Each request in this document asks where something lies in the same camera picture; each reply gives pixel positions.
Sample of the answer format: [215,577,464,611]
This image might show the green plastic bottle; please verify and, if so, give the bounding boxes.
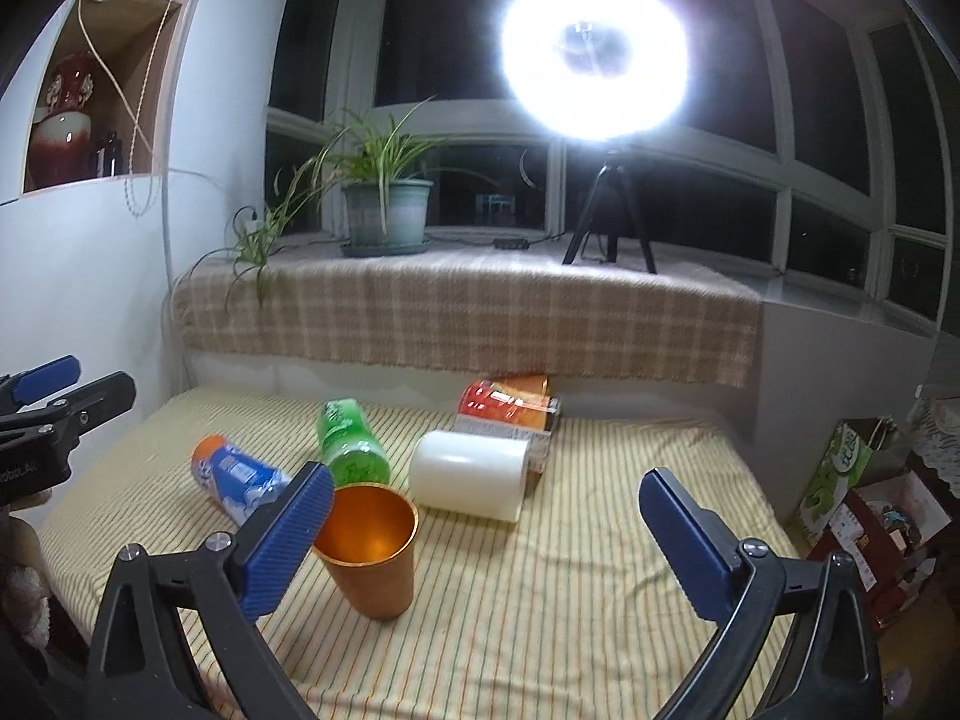
[315,399,391,488]

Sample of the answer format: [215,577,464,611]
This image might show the orange metal cup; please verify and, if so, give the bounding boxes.
[311,485,419,621]

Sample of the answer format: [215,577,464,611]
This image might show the dark red box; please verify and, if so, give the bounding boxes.
[814,472,931,623]

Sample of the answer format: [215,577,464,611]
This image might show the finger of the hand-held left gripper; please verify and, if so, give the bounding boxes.
[0,355,82,412]
[0,371,137,442]

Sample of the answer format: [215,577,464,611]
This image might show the wooden wall shelf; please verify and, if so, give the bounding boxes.
[22,0,187,196]

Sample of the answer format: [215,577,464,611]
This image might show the red and orange snack box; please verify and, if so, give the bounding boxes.
[456,373,562,473]

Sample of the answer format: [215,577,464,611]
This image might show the dark plant saucer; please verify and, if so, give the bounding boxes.
[339,238,434,258]

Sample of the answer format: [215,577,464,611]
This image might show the white lace cloth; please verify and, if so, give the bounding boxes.
[907,397,960,496]

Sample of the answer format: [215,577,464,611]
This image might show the black cable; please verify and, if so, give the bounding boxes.
[427,231,572,247]

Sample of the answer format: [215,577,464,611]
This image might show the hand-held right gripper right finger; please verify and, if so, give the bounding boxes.
[639,468,884,720]

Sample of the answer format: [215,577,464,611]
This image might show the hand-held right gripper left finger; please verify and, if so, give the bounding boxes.
[88,463,336,720]

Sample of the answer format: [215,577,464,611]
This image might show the hanging beaded cord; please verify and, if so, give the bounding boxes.
[75,0,207,218]

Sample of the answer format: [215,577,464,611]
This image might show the white cup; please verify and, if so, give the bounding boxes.
[409,430,532,524]

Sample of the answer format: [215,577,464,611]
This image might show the green and white carton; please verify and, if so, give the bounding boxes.
[795,420,882,541]

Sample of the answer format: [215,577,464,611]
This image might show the ring light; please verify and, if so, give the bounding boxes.
[499,0,691,143]

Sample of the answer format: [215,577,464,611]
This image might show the black tripod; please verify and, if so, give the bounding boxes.
[562,142,659,275]

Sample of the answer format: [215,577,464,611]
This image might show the red and white vase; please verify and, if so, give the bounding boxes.
[26,52,98,188]

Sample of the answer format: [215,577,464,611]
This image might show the blue and orange bottle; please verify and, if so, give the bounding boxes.
[191,433,293,526]

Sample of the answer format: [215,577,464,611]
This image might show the potted spider plant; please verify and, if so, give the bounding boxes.
[191,97,481,308]

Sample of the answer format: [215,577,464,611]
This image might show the beige plaid cloth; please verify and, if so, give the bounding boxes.
[171,246,762,391]

